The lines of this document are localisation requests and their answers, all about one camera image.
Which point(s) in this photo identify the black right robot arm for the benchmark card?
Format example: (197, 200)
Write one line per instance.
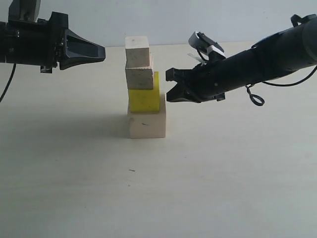
(273, 57)

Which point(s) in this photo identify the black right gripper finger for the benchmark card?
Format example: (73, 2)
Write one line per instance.
(181, 93)
(182, 76)

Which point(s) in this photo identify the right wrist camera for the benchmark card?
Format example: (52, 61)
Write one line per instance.
(207, 49)

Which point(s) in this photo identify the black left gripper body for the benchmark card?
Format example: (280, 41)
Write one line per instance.
(34, 43)

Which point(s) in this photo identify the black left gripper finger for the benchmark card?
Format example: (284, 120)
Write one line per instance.
(77, 51)

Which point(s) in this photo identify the medium wooden cube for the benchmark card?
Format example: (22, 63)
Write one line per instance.
(140, 77)

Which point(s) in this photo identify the large wooden cube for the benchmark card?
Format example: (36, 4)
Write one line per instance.
(148, 124)

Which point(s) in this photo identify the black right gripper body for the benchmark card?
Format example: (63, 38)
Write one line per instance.
(208, 81)

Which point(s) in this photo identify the yellow cube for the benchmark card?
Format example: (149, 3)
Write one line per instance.
(145, 100)

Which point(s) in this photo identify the small wooden cube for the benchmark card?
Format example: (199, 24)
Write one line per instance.
(137, 51)

